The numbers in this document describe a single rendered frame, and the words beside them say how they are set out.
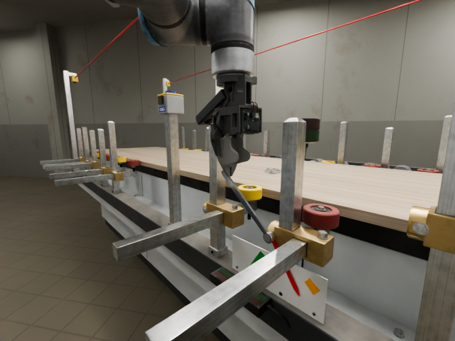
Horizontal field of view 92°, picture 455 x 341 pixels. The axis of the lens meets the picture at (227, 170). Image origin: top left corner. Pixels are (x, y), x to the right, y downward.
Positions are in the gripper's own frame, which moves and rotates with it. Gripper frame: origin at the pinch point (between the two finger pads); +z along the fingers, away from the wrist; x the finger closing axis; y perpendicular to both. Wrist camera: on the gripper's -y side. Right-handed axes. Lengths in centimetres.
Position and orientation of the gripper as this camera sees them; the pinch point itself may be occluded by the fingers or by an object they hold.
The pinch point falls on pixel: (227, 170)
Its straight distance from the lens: 51.1
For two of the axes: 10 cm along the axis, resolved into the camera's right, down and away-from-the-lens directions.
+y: 6.9, 1.1, -7.2
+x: 7.3, -1.2, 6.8
